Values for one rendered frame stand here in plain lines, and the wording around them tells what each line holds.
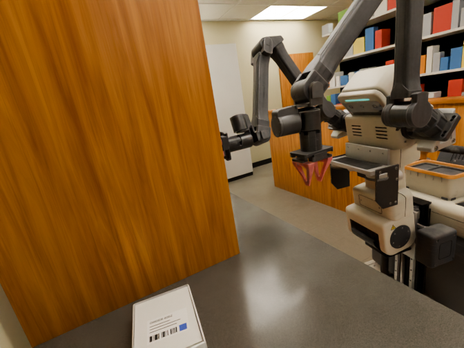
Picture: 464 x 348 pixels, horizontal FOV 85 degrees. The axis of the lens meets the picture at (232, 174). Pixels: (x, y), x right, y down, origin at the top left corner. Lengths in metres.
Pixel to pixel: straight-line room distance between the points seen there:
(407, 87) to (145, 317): 0.87
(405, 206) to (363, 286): 0.62
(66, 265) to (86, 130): 0.28
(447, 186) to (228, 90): 3.41
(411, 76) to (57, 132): 0.88
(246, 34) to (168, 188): 4.65
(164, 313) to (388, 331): 0.40
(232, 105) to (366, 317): 3.90
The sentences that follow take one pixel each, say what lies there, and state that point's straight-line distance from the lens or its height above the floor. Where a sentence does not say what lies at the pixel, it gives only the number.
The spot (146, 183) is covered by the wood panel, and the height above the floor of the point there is 1.21.
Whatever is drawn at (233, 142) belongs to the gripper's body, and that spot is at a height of 1.21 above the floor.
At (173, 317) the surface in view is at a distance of 0.56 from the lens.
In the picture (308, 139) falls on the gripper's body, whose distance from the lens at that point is 0.69.
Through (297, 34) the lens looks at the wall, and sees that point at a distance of 5.83.
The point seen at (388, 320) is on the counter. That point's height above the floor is 0.94.
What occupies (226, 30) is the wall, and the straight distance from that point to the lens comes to 4.94.
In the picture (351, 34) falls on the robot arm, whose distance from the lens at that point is 0.77.
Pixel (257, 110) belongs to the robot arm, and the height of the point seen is 1.30.
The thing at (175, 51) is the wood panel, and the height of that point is 1.47.
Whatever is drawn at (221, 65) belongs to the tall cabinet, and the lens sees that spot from 4.25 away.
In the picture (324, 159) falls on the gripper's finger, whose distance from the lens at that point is 0.73.
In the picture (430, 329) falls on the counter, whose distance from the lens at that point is 0.60.
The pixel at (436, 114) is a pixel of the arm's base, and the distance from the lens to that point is 0.98.
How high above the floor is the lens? 1.35
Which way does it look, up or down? 16 degrees down
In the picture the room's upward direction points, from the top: 9 degrees counter-clockwise
